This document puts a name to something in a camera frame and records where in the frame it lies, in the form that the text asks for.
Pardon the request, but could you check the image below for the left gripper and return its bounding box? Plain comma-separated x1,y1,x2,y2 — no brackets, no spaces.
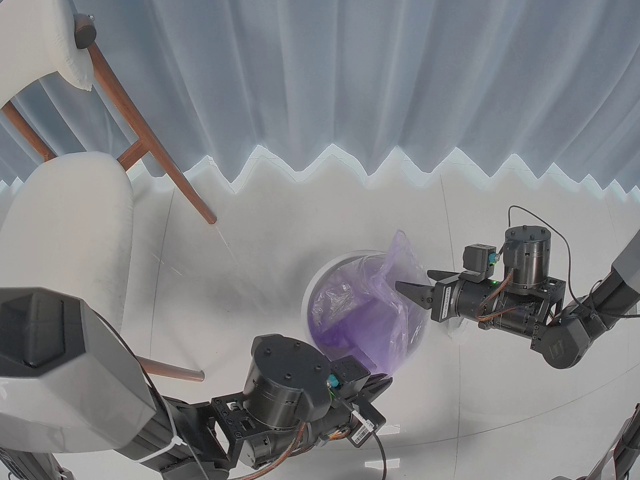
327,393,389,449

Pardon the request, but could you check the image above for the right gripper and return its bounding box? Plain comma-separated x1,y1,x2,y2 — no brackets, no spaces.
395,268,504,325

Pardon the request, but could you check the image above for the purple plastic bag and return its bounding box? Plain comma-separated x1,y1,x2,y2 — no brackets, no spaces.
309,228,431,376

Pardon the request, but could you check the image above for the white trash bin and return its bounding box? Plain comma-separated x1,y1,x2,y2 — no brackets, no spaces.
302,249,432,369

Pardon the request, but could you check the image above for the crumpled white paper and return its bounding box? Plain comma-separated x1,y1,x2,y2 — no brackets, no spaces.
448,315,471,343

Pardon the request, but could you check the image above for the pale blue curtain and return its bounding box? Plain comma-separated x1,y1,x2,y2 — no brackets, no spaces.
0,0,640,201

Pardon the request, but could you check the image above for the white cushioned wooden chair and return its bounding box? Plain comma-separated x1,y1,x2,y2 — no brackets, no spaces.
0,0,218,384

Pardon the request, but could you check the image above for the black cable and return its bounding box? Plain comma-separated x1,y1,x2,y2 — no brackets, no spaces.
345,400,390,480
508,205,572,294

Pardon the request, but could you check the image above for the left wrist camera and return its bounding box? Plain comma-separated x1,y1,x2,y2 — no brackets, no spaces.
327,357,372,400

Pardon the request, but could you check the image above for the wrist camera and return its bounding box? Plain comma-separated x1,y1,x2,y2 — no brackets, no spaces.
462,243,502,285
327,357,372,400

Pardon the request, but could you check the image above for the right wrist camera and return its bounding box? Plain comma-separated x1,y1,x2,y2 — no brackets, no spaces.
462,243,502,285

